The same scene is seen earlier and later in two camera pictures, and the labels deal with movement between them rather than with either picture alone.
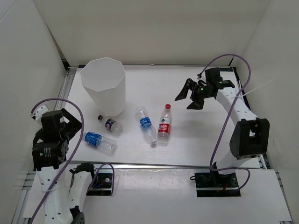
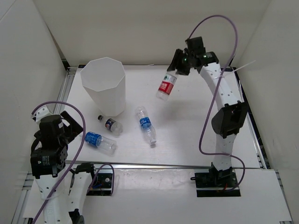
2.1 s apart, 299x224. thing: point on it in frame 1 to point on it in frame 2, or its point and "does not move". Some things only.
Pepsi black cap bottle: x=115 y=128 does not move
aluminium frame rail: x=65 y=88 does not move
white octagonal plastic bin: x=104 y=80 does not move
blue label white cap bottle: x=106 y=145 does not move
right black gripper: x=197 y=104 to x=178 y=54
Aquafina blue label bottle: x=146 y=124 does not move
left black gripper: x=73 y=125 does not move
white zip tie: x=241 y=96 to x=243 y=66
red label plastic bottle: x=164 y=127 to x=167 y=85
